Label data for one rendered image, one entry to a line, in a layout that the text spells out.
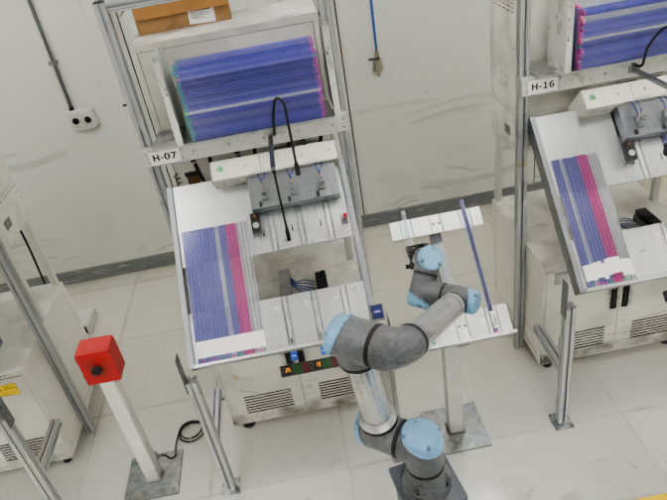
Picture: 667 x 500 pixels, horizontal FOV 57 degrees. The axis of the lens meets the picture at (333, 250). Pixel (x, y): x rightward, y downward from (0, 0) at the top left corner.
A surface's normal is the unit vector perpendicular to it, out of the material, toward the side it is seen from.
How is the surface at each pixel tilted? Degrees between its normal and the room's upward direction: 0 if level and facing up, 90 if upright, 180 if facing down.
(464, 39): 90
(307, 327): 43
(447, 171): 90
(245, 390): 90
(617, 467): 0
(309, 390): 90
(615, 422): 0
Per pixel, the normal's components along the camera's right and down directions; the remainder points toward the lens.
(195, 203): -0.03, -0.25
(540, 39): 0.12, 0.52
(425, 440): -0.04, -0.80
